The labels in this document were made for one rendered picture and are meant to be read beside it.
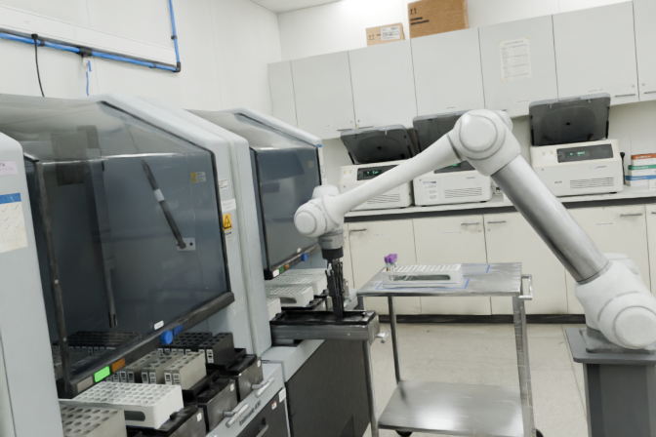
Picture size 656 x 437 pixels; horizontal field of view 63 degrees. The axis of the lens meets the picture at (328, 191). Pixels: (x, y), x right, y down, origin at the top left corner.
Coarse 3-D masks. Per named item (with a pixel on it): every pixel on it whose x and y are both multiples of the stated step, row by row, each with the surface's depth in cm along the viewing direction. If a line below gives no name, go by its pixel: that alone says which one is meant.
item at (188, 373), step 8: (200, 352) 139; (192, 360) 134; (200, 360) 137; (176, 368) 129; (184, 368) 130; (192, 368) 133; (200, 368) 137; (176, 376) 128; (184, 376) 130; (192, 376) 133; (200, 376) 136; (176, 384) 129; (184, 384) 130; (192, 384) 133
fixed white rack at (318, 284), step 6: (270, 282) 219; (276, 282) 218; (282, 282) 216; (288, 282) 215; (294, 282) 214; (300, 282) 213; (306, 282) 212; (312, 282) 211; (318, 282) 209; (324, 282) 215; (312, 288) 209; (318, 288) 209; (324, 288) 215; (318, 294) 209
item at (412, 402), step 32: (384, 288) 207; (416, 288) 202; (448, 288) 197; (480, 288) 193; (512, 288) 188; (416, 384) 242; (448, 384) 238; (480, 384) 235; (384, 416) 216; (416, 416) 214; (448, 416) 211; (480, 416) 208; (512, 416) 206
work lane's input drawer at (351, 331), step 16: (272, 320) 182; (288, 320) 184; (304, 320) 182; (320, 320) 181; (336, 320) 179; (352, 320) 177; (368, 320) 172; (272, 336) 180; (288, 336) 178; (304, 336) 177; (320, 336) 175; (336, 336) 173; (352, 336) 171; (368, 336) 169; (384, 336) 173
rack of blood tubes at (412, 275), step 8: (456, 264) 207; (384, 272) 207; (392, 272) 206; (400, 272) 205; (408, 272) 204; (416, 272) 203; (424, 272) 202; (432, 272) 200; (440, 272) 199; (448, 272) 198; (456, 272) 197; (384, 280) 208; (400, 280) 207; (408, 280) 206; (416, 280) 210; (424, 280) 211; (432, 280) 209; (440, 280) 208; (448, 280) 199; (456, 280) 198
